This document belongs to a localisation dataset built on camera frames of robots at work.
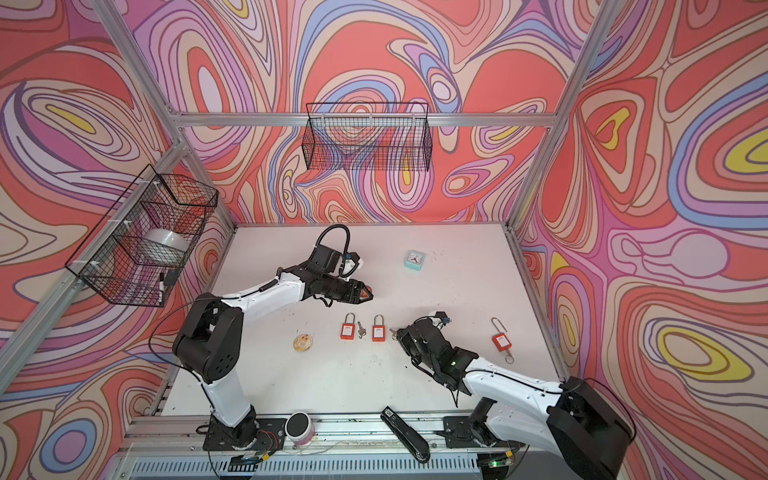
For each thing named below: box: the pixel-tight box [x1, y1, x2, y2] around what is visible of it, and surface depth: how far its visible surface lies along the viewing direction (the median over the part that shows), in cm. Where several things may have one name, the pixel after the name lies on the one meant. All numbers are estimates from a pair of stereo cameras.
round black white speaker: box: [285, 411, 315, 449], surface depth 72 cm
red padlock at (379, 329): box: [372, 314, 387, 343], surface depth 92 cm
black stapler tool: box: [380, 406, 430, 464], surface depth 72 cm
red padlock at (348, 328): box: [340, 312, 356, 342], surface depth 92 cm
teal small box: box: [404, 250, 425, 271], surface depth 109 cm
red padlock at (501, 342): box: [491, 317, 515, 364], surface depth 90 cm
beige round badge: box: [293, 334, 313, 352], surface depth 90 cm
